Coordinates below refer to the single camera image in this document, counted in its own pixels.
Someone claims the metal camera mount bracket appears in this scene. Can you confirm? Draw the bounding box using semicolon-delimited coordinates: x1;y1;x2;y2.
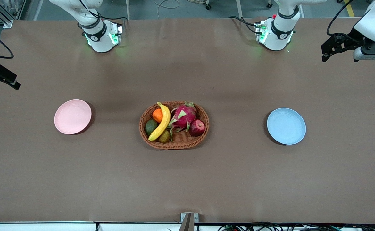
180;213;199;231

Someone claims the red apple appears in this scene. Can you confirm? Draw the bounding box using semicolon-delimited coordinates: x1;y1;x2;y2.
189;119;206;137

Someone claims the dark green avocado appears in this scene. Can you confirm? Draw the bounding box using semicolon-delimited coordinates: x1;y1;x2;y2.
145;119;158;136

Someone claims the brown kiwi fruit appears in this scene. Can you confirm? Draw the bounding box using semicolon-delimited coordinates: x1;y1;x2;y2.
158;129;171;144

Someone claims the white floor cable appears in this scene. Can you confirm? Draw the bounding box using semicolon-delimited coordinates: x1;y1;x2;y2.
153;0;180;19

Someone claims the black arm base cable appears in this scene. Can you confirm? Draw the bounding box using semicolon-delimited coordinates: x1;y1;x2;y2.
229;16;258;34
79;0;129;21

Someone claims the orange tangerine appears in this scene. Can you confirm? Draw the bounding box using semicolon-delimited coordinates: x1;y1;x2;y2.
152;108;163;124

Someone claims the pink plate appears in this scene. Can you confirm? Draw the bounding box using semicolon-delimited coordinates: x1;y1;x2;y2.
54;99;92;135

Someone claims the brown wicker basket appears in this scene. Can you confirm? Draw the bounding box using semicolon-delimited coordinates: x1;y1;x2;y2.
139;101;210;150

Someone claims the light blue plate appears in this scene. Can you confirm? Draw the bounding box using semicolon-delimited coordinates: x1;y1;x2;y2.
267;107;306;145

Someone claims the pink dragon fruit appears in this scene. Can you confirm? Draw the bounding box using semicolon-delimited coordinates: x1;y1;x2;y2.
168;102;197;142

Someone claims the tangled cable bundle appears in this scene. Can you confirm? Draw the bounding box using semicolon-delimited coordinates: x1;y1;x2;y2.
218;221;375;231

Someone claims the yellow banana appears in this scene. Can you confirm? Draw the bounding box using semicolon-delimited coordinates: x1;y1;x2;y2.
148;102;171;141

